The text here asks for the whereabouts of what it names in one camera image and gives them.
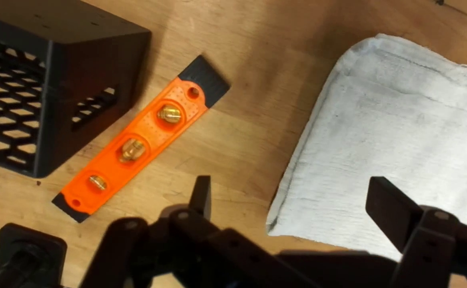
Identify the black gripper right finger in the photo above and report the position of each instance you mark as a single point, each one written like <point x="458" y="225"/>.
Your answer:
<point x="420" y="235"/>

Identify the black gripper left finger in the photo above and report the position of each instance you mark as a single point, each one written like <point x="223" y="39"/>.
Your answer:
<point x="212" y="251"/>

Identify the white cloth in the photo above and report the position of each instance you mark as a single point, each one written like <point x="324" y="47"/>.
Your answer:
<point x="399" y="139"/>

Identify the black perforated box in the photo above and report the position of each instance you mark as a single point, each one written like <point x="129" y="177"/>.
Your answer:
<point x="58" y="81"/>

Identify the orange torpedo level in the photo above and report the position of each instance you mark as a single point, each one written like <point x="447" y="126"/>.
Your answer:
<point x="148" y="134"/>

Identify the black pole stand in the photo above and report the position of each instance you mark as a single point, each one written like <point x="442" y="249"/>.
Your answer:
<point x="31" y="251"/>

